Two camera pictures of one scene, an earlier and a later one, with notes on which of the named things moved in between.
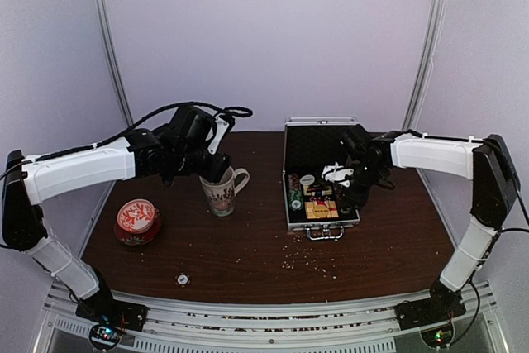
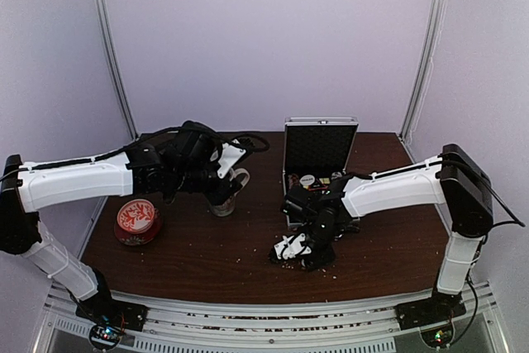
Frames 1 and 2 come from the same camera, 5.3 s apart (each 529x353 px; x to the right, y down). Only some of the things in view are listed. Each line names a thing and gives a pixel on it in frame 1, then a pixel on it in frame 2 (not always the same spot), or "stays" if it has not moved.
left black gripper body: [213, 173] to [215, 196]
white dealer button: [307, 179] stays
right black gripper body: [361, 196] to [327, 255]
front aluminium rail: [181, 325] stays
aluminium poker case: [314, 174] stays
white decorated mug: [221, 195] stays
